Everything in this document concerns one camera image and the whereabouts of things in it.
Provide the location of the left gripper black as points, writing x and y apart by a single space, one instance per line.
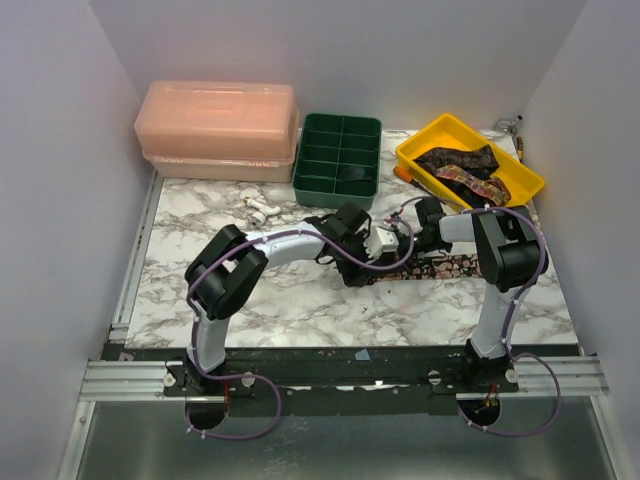
353 275

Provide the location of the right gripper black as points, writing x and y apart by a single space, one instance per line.
417 245

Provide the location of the dark floral rose tie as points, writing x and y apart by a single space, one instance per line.
439 267

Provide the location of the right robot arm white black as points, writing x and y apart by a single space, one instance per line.
511 256

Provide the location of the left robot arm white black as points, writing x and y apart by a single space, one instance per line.
223 276

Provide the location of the colourful patterned tie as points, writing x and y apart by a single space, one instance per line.
493 189

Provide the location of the dark paisley tie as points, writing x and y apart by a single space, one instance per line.
481 163

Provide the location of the yellow plastic tray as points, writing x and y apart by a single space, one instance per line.
450 132

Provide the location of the white ribbed handheld device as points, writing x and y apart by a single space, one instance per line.
261 212

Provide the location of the green divided organizer tray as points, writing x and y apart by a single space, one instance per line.
338 161

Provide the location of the metal clamp in corner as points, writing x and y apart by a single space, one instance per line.
509 125

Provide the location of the pink translucent storage box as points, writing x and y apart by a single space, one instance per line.
229 131

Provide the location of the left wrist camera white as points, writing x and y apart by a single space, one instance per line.
380 241

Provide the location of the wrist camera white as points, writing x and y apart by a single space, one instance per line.
395 222
380 241

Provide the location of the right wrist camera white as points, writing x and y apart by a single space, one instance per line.
395 222

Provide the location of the orange handled tool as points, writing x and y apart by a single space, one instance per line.
405 175

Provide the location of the black mounting base plate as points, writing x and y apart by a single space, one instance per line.
340 381

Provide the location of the aluminium rail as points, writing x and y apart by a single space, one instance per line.
142 381

